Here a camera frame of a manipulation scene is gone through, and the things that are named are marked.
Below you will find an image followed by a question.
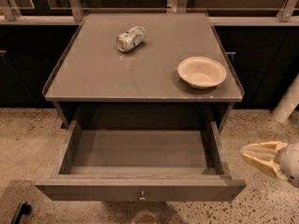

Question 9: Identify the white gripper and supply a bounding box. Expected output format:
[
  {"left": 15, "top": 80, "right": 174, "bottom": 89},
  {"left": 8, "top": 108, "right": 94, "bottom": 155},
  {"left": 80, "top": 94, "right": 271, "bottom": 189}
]
[{"left": 241, "top": 141, "right": 299, "bottom": 188}]

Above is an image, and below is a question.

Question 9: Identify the grey top drawer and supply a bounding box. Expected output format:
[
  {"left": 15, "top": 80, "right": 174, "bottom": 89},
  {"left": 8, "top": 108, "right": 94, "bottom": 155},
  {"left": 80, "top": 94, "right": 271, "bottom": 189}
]
[{"left": 35, "top": 121, "right": 246, "bottom": 202}]

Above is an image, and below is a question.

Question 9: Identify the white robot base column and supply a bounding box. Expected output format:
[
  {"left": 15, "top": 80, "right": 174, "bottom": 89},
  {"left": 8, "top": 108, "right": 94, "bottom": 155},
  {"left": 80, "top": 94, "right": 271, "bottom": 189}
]
[{"left": 272, "top": 74, "right": 299, "bottom": 122}]

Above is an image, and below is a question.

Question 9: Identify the grey drawer cabinet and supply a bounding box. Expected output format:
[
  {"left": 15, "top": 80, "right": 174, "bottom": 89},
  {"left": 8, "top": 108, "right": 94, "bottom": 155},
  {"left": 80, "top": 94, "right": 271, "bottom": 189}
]
[{"left": 43, "top": 13, "right": 244, "bottom": 125}]

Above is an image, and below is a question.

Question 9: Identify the white paper bowl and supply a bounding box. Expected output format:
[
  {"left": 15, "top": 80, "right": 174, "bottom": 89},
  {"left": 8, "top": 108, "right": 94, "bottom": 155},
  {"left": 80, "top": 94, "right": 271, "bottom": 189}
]
[{"left": 178, "top": 57, "right": 227, "bottom": 89}]

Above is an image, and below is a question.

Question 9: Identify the crushed silver soda can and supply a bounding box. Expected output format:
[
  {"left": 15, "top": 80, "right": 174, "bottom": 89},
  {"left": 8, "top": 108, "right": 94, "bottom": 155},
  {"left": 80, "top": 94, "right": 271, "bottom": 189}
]
[{"left": 116, "top": 26, "right": 146, "bottom": 52}]

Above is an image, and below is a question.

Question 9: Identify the black object on floor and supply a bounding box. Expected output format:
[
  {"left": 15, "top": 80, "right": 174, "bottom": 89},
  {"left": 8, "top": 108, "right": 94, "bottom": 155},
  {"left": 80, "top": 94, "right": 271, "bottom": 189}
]
[{"left": 10, "top": 203, "right": 32, "bottom": 224}]

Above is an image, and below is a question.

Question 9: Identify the metal railing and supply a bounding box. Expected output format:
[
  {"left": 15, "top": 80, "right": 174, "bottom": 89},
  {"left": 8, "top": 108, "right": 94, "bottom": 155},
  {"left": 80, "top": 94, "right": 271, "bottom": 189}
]
[{"left": 0, "top": 0, "right": 299, "bottom": 26}]

